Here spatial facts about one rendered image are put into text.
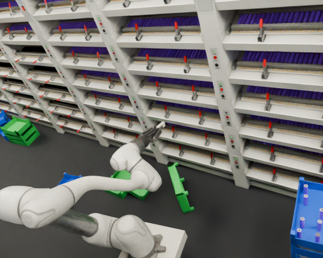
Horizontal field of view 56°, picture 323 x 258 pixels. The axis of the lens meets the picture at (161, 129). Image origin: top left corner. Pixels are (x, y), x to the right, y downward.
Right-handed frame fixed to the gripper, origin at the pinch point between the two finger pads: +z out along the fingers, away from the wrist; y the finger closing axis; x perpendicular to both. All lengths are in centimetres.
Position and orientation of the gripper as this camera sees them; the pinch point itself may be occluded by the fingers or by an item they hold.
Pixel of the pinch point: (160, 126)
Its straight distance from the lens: 181.9
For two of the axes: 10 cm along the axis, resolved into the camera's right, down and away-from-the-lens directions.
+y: 8.0, 1.7, -5.8
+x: -1.7, -8.5, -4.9
